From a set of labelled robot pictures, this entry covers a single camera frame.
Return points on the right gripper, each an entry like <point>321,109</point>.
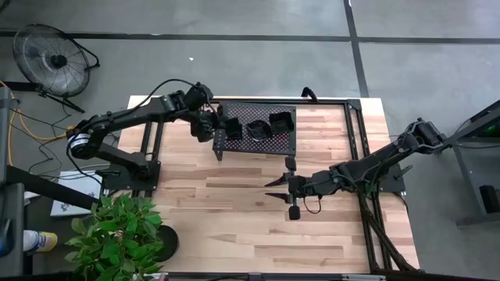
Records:
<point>312,185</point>

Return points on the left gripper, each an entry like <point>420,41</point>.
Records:
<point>205,126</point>

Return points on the small black square plate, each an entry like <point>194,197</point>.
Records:
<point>234,129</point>

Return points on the black leaf-shaped mini plate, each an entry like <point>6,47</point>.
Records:
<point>259,130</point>

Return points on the black wavy square mini plate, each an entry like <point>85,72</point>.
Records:
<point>281,123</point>

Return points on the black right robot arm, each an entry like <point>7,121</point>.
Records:
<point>390,152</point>

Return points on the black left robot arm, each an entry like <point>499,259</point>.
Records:
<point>117,117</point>

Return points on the black perforated metal rack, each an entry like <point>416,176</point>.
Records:
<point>250,111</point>

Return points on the black plant pot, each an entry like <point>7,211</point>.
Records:
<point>170,242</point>

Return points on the white printed paper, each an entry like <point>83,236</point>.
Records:
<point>86,187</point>

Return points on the large green leafy plant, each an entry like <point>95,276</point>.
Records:
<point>117,234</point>

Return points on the black floor fan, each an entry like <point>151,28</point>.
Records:
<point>58,61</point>

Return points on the black desk with keyboard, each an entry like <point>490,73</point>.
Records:
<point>47,187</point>

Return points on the grey metal stand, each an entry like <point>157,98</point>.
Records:
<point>472,164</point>

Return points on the person's shoe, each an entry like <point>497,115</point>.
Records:
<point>41,240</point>

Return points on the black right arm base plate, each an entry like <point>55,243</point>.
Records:
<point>392,183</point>

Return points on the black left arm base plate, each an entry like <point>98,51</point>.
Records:
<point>117,181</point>

